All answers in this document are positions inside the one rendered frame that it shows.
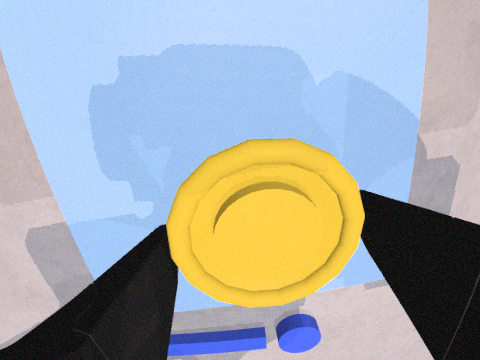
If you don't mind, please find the yellow plate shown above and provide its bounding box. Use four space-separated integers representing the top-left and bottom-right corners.
167 137 364 308

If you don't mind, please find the light blue flat mat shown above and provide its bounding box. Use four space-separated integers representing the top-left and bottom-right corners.
0 0 428 280

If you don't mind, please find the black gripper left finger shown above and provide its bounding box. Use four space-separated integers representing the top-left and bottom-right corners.
0 224 179 360

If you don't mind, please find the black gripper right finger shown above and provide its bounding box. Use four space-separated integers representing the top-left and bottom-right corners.
360 191 480 360

